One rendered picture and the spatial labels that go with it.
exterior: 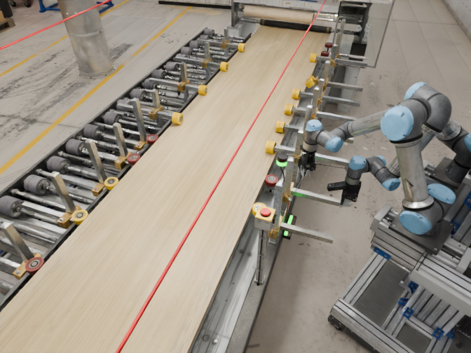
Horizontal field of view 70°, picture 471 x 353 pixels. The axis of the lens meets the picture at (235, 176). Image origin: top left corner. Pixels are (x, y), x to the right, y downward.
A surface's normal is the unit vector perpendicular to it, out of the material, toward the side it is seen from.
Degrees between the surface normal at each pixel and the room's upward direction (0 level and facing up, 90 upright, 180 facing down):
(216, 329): 0
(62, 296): 0
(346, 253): 0
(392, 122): 83
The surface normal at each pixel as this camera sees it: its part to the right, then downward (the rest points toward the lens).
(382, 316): 0.00, -0.74
